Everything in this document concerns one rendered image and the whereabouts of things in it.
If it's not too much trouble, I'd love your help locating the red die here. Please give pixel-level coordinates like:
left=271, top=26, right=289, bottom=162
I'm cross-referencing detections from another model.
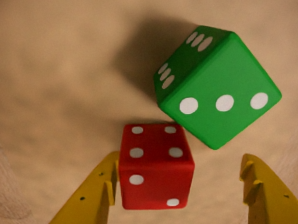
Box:
left=118, top=124, right=195, bottom=210

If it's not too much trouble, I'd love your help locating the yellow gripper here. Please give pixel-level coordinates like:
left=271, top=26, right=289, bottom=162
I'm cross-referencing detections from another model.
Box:
left=48, top=151, right=298, bottom=224

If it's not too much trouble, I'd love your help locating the green die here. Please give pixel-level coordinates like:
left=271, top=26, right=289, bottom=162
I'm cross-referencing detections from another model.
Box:
left=153, top=25, right=282, bottom=150

